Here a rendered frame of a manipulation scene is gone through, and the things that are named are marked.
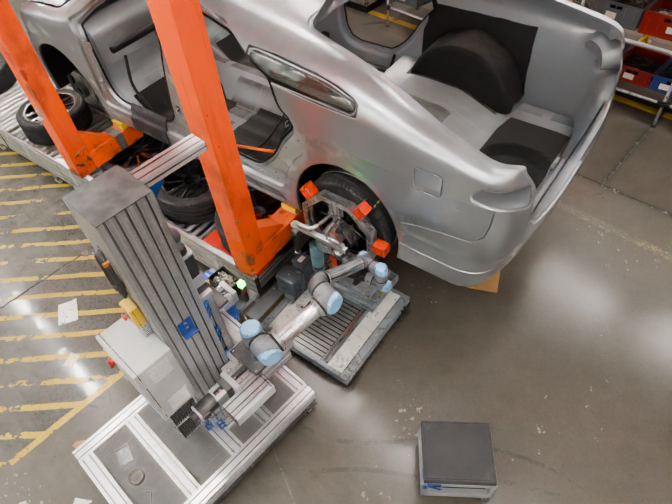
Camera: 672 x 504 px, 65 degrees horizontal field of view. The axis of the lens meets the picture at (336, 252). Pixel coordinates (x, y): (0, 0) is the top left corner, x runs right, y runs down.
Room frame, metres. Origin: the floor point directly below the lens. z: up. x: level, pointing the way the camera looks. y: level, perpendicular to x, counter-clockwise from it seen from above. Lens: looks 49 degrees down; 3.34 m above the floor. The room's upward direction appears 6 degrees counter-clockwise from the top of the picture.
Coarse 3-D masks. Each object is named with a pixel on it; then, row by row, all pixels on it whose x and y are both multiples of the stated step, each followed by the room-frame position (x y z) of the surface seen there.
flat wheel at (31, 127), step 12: (60, 96) 4.94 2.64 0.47; (72, 96) 4.85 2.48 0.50; (24, 108) 4.72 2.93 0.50; (72, 108) 4.64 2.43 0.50; (84, 108) 4.70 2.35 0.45; (24, 120) 4.51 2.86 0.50; (36, 120) 4.55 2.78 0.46; (72, 120) 4.50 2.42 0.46; (84, 120) 4.60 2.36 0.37; (24, 132) 4.48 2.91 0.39; (36, 132) 4.38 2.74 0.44; (48, 144) 4.38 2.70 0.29
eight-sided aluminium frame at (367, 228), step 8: (320, 192) 2.42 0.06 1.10; (328, 192) 2.39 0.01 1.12; (312, 200) 2.42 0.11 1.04; (320, 200) 2.37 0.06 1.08; (328, 200) 2.34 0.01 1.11; (336, 200) 2.32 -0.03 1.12; (344, 200) 2.31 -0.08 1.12; (304, 208) 2.47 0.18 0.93; (312, 208) 2.50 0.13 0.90; (344, 208) 2.25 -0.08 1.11; (352, 208) 2.25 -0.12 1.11; (304, 216) 2.48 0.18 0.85; (312, 216) 2.49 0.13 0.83; (352, 216) 2.22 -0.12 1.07; (312, 224) 2.48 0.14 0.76; (360, 224) 2.18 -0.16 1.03; (368, 224) 2.20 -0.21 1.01; (320, 232) 2.46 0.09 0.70; (368, 232) 2.15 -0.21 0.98; (376, 232) 2.18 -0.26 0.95; (368, 240) 2.15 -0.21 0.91; (368, 248) 2.15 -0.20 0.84; (352, 256) 2.28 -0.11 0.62
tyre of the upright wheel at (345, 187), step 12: (336, 168) 2.58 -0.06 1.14; (324, 180) 2.48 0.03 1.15; (336, 180) 2.44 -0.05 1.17; (348, 180) 2.42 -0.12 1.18; (360, 180) 2.42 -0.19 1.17; (336, 192) 2.40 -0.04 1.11; (348, 192) 2.34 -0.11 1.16; (360, 192) 2.32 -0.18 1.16; (372, 192) 2.34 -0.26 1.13; (372, 204) 2.26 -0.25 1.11; (372, 216) 2.23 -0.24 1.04; (384, 216) 2.24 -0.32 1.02; (384, 228) 2.18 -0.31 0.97; (384, 240) 2.17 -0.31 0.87
